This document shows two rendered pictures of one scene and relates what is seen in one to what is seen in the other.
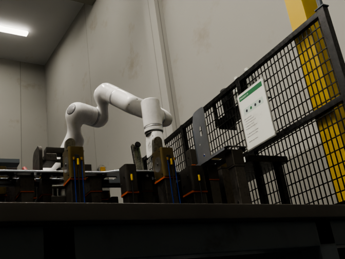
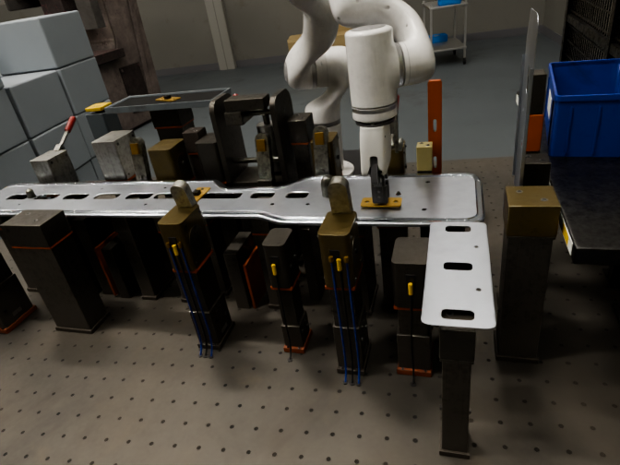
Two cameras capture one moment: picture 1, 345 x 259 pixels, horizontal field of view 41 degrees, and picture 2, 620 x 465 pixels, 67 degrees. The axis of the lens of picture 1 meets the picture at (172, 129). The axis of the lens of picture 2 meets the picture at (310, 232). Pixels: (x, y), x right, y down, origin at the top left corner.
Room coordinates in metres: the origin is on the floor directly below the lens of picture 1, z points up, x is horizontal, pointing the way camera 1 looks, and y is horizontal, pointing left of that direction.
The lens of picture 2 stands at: (1.21, -0.48, 1.46)
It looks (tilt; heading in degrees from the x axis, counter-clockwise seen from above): 30 degrees down; 50
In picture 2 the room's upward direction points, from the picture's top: 9 degrees counter-clockwise
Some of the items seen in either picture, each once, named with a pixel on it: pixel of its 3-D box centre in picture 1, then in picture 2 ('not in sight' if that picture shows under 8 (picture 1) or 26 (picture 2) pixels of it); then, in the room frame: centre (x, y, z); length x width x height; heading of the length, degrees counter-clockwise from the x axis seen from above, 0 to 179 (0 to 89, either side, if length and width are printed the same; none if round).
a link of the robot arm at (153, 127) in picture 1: (153, 130); (375, 110); (1.89, 0.08, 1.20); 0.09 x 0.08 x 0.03; 30
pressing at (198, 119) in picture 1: (202, 143); (523, 112); (2.06, -0.13, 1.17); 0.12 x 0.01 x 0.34; 30
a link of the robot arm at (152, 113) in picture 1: (152, 113); (373, 65); (1.89, 0.08, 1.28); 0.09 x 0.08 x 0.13; 142
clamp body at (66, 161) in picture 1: (76, 196); (196, 284); (1.57, 0.36, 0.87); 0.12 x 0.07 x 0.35; 30
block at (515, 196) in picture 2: (228, 196); (522, 279); (1.96, -0.20, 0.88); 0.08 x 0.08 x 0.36; 30
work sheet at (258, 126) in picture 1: (256, 114); not in sight; (2.12, -0.42, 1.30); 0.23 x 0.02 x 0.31; 30
